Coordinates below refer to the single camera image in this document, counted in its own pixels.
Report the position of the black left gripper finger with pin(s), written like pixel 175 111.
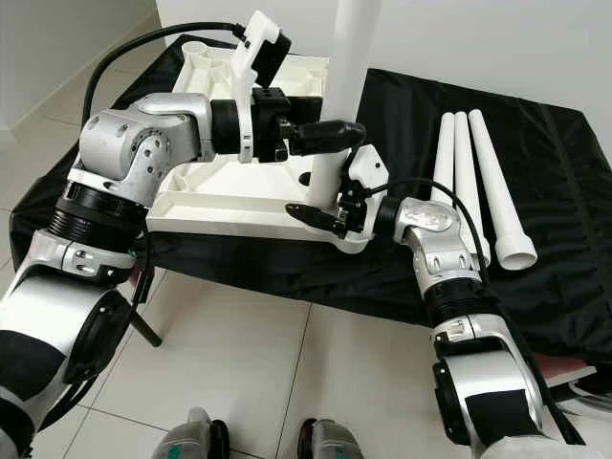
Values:
pixel 330 136

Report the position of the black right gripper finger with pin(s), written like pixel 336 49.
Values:
pixel 318 220

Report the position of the white plastic table top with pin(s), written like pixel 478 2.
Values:
pixel 229 191

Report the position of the white plastic table leg tube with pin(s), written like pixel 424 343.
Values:
pixel 349 57
pixel 443 163
pixel 502 191
pixel 467 182

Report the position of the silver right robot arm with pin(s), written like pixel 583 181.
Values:
pixel 449 268

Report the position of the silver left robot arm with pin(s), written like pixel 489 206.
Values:
pixel 143 153

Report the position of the black metal table leg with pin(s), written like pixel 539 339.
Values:
pixel 148 330

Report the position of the black table cloth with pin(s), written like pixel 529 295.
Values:
pixel 564 191

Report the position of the grey right robot leg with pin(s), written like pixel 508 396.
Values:
pixel 330 440

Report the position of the grey robot leg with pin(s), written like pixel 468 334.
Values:
pixel 196 438
pixel 330 440

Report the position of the grey left robot leg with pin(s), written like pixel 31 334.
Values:
pixel 196 438

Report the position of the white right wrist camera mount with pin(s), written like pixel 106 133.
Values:
pixel 368 172

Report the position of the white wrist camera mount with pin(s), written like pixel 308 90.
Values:
pixel 260 48
pixel 368 172

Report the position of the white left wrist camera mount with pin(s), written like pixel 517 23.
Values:
pixel 260 48

